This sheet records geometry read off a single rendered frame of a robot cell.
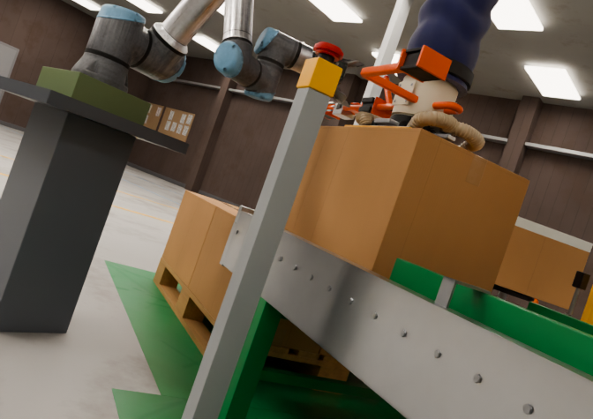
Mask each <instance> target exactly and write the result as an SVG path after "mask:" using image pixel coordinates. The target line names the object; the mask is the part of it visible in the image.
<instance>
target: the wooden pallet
mask: <svg viewBox="0 0 593 419"><path fill-rule="evenodd" d="M153 281H154V283H155V285H156V286H157V288H158V289H159V290H160V291H161V293H162V295H163V296H164V298H165V299H166V301H167V302H168V304H169V306H170V307H171V309H172V310H173V311H174V312H175V314H176V316H177V317H178V319H179V320H180V322H181V324H182V325H183V327H184V329H185V330H186V332H187V333H188V334H189V335H190V337H191V339H192V340H193V342H194V343H195V345H196V346H197V348H198V349H199V351H200V353H201V354H202V355H203V356H204V354H205V351H206V346H207V343H208V342H209V339H210V336H211V333H210V332H209V331H208V329H207V328H206V326H205V325H204V324H203V323H202V322H203V319H204V316H206V318H207V319H208V320H209V321H210V323H211V324H212V325H213V326H214V324H215V321H216V320H215V319H214V318H213V317H212V315H211V314H210V313H209V312H208V311H207V309H206V308H205V307H204V306H203V304H202V303H201V302H200V301H199V300H198V298H197V297H196V296H195V295H194V294H193V293H192V292H191V291H190V290H189V288H188V287H187V286H186V285H185V284H184V282H183V281H182V280H181V279H180V277H179V276H178V275H177V274H176V273H175V271H174V270H173V269H172V268H171V267H170V265H169V264H168V263H167V262H166V260H165V259H164V258H163V257H161V260H160V263H159V265H158V267H157V270H156V273H155V276H154V279H153ZM178 283H179V284H180V285H181V287H182V290H181V293H179V291H178V290H177V289H176V287H177V285H178ZM267 356H272V357H277V358H281V359H283V360H284V361H285V362H286V364H287V365H288V366H289V367H290V368H291V369H292V370H293V371H294V372H297V373H303V374H307V375H313V376H317V377H323V378H331V379H336V380H341V381H347V378H348V375H349V370H348V369H347V368H345V367H344V366H343V365H342V364H341V363H339V362H338V361H337V360H336V359H334V358H333V357H332V356H327V355H320V354H314V353H310V352H305V351H301V350H297V349H293V348H285V347H280V346H275V345H271V348H270V349H269V352H268V355H267Z"/></svg>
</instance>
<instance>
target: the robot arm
mask: <svg viewBox="0 0 593 419"><path fill-rule="evenodd" d="M224 2H225V6H224V21H223V36H222V41H221V44H220V45H219V46H218V47H217V49H216V51H215V53H214V66H215V68H216V69H217V70H218V71H219V72H220V73H221V74H222V75H223V76H225V77H227V78H230V79H232V80H234V81H235V82H237V83H238V84H239V85H241V86H242V87H244V88H245V89H244V94H245V95H246V96H249V97H251V98H253V99H256V100H259V101H266V102H270V101H271V100H272V99H273V98H274V95H275V91H276V88H277V86H278V83H279V81H280V78H281V74H282V71H283V68H284V66H285V67H287V68H289V69H291V70H293V71H296V72H298V73H301V72H302V69H303V67H304V62H305V60H306V59H310V58H314V57H318V56H317V55H316V54H315V52H314V51H313V48H312V47H311V46H309V45H307V44H305V42H304V41H299V40H296V39H294V38H292V37H290V36H288V35H286V34H284V33H282V32H280V31H279V30H276V29H274V28H272V27H267V28H266V29H264V31H263V32H262V33H261V35H260V36H259V38H258V40H257V42H256V44H255V47H254V52H255V54H258V55H257V58H255V57H253V56H252V24H253V4H254V0H182V1H181V2H180V3H179V5H178V6H177V7H176V8H175V10H173V11H172V12H171V13H170V14H169V16H168V17H167V18H166V19H165V20H164V22H162V23H154V24H153V26H152V27H151V28H150V29H147V28H145V27H144V25H145V23H146V19H145V18H144V17H143V16H142V15H140V14H138V13H137V12H135V11H132V10H129V9H127V8H124V7H122V6H118V5H114V4H104V5H103V6H102V7H101V9H100V11H99V13H98V15H97V16H96V17H97V18H96V20H95V22H94V27H93V30H92V32H91V34H90V37H89V40H88V43H87V45H86V49H85V52H84V55H83V56H82V57H81V58H80V59H79V60H78V61H77V62H76V63H75V65H74V66H73V67H72V68H71V71H79V72H82V73H85V74H86V75H88V76H90V77H92V78H94V79H98V80H100V81H101V82H103V83H106V84H108V85H110V86H113V87H115V88H117V89H119V90H121V91H124V92H126V93H128V71H129V69H130V68H132V69H133V70H135V71H138V72H140V73H142V74H144V75H146V76H148V77H149V78H150V79H152V80H156V81H159V82H161V83H169V82H172V81H174V80H176V78H177V77H179V76H180V75H181V74H182V73H183V71H184V68H185V66H186V62H185V60H186V54H187V52H188V50H187V44H188V43H189V42H190V41H191V39H192V38H193V37H194V36H195V35H196V34H197V32H198V31H199V30H200V29H201V28H202V27H203V26H204V25H205V23H206V22H207V21H208V20H209V19H210V18H211V17H212V16H213V15H214V14H215V13H216V12H217V10H218V9H219V8H220V7H221V6H222V5H223V4H224ZM334 64H335V65H337V66H339V67H341V68H342V74H341V76H340V79H339V82H338V85H339V84H341V81H342V80H343V77H344V74H345V71H346V69H347V68H348V67H350V68H352V67H354V66H356V67H359V66H364V64H363V63H361V62H359V61H358V60H357V61H356V60H351V59H349V60H347V59H344V58H343V59H342V60H339V61H338V62H334ZM332 98H333V99H335V100H337V101H338V102H339V103H340V104H342V105H344V106H346V107H350V105H349V103H348V102H347V101H345V100H346V99H347V97H346V95H345V94H344V93H342V92H341V91H340V89H339V87H336V90H335V92H334V97H332Z"/></svg>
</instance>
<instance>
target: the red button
mask: <svg viewBox="0 0 593 419"><path fill-rule="evenodd" d="M313 50H314V51H315V54H316V55H317V56H318V57H321V58H323V59H325V60H327V61H328V62H330V63H332V64H333V63H334V62H338V61H339V60H342V58H343V55H344V54H343V52H342V50H341V49H340V48H339V47H337V46H335V45H334V44H332V43H329V42H324V41H320V42H319V43H315V45H314V48H313Z"/></svg>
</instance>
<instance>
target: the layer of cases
mask: <svg viewBox="0 0 593 419"><path fill-rule="evenodd" d="M238 209H239V207H238V206H233V205H231V204H227V203H224V202H221V201H219V200H216V199H213V198H209V197H206V196H203V195H200V194H198V193H195V192H192V191H188V190H185V193H184V196H183V199H182V202H181V205H180V206H179V209H178V212H177V215H176V219H175V221H174V224H173V227H172V229H171V232H170V234H169V239H168V241H167V244H166V247H165V249H164V252H163V254H162V257H163V258H164V259H165V260H166V262H167V263H168V264H169V265H170V267H171V268H172V269H173V270H174V271H175V273H176V274H177V275H178V276H179V277H180V279H181V280H182V281H183V282H184V284H185V285H186V286H187V287H188V288H189V290H190V291H191V292H192V293H193V294H194V295H195V296H196V297H197V298H198V300H199V301H200V302H201V303H202V304H203V306H204V307H205V308H206V309H207V311H208V312H209V313H210V314H211V315H212V317H213V318H214V319H215V320H216V319H217V316H218V313H219V311H220V308H221V304H222V301H223V298H224V296H225V294H226V291H227V288H228V285H229V282H230V279H231V276H232V272H231V271H230V270H229V269H228V268H226V267H225V266H222V265H221V264H220V261H221V256H222V254H223V252H224V249H225V246H226V243H227V241H228V239H229V234H230V231H231V229H232V226H233V224H234V222H235V218H236V215H237V212H238ZM272 345H275V346H280V347H285V348H293V349H297V350H301V351H305V352H310V353H314V354H320V355H327V356H331V355H329V354H328V353H327V352H326V351H325V350H324V349H323V348H322V347H321V346H320V345H318V344H317V343H316V342H315V341H314V340H312V339H311V338H310V337H309V336H307V335H306V334H305V333H304V332H302V331H301V330H300V329H299V328H298V327H296V326H295V325H294V324H293V323H291V322H290V321H289V320H287V319H283V318H281V319H280V322H279V325H278V327H277V330H276V333H275V335H274V339H273V342H272Z"/></svg>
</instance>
